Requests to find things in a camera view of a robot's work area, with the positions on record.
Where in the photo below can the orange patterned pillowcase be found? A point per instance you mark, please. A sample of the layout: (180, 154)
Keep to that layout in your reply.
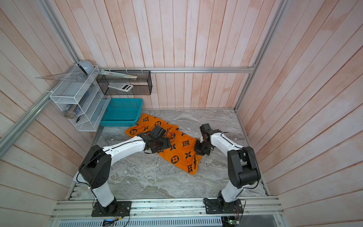
(181, 154)

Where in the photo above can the black wire mesh basket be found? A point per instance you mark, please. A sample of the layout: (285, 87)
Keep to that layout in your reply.
(142, 85)

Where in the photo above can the clear plastic ruler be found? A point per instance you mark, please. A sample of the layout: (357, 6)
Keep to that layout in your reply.
(116, 74)

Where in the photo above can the green circuit board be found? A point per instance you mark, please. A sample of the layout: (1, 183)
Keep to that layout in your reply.
(229, 222)

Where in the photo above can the white wire shelf rack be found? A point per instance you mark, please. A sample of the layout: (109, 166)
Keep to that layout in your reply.
(87, 95)

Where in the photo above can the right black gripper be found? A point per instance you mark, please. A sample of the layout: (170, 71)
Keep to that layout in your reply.
(197, 150)

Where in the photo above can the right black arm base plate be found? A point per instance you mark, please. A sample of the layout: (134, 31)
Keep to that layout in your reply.
(218, 206)

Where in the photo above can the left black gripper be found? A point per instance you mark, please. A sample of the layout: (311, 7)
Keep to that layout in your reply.
(167, 144)

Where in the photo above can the white calculator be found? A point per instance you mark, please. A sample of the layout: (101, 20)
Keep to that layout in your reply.
(121, 86)

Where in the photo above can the clear triangle set square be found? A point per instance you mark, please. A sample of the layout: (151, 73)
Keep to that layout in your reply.
(71, 77)

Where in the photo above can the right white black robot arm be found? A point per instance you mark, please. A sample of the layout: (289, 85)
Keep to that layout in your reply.
(243, 169)

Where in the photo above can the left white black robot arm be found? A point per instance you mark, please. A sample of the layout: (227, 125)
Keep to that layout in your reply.
(95, 168)

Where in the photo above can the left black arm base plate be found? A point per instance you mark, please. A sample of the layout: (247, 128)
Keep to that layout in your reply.
(115, 208)

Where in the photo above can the round white grey gadget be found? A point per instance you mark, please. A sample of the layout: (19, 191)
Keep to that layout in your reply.
(86, 67)

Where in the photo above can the teal plastic basket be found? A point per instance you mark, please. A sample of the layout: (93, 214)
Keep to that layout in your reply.
(122, 112)

